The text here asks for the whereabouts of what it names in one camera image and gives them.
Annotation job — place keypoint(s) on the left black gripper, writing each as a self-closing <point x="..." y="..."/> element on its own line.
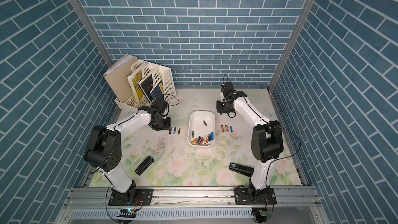
<point x="167" y="126"/>

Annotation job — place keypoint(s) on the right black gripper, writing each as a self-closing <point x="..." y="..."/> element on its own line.
<point x="218" y="103"/>

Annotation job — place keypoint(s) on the white plastic storage box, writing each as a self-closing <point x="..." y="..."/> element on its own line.
<point x="201" y="132"/>

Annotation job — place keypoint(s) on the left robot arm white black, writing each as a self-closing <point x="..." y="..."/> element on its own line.
<point x="104" y="150"/>

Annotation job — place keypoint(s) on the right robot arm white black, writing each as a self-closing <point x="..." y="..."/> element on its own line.
<point x="267" y="139"/>

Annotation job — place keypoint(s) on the dark blue book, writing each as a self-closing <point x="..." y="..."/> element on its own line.
<point x="157" y="90"/>

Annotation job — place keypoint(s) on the black cover book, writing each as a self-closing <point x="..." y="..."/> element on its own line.
<point x="146" y="85"/>

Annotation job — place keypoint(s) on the black stapler left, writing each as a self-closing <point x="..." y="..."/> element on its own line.
<point x="145" y="164"/>

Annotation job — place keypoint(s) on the black stapler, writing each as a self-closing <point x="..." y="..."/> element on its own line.
<point x="145" y="164"/>
<point x="241" y="169"/>

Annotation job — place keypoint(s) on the white perforated file organizer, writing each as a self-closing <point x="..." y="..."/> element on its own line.
<point x="159" y="73"/>

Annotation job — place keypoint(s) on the yellow cover book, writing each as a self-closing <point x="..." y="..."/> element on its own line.
<point x="134" y="78"/>

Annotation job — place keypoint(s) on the beige paper folder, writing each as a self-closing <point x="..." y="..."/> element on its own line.
<point x="116" y="77"/>

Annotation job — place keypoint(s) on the black stapler right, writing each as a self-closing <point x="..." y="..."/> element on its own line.
<point x="241" y="169"/>

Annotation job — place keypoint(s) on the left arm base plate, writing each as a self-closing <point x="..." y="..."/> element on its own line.
<point x="131" y="198"/>

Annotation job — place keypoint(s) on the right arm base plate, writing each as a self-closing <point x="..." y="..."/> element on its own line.
<point x="250" y="195"/>

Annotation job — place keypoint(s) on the white vented cable duct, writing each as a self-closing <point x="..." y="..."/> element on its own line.
<point x="164" y="214"/>

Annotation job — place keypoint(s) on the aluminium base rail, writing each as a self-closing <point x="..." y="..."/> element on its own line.
<point x="295" y="205"/>

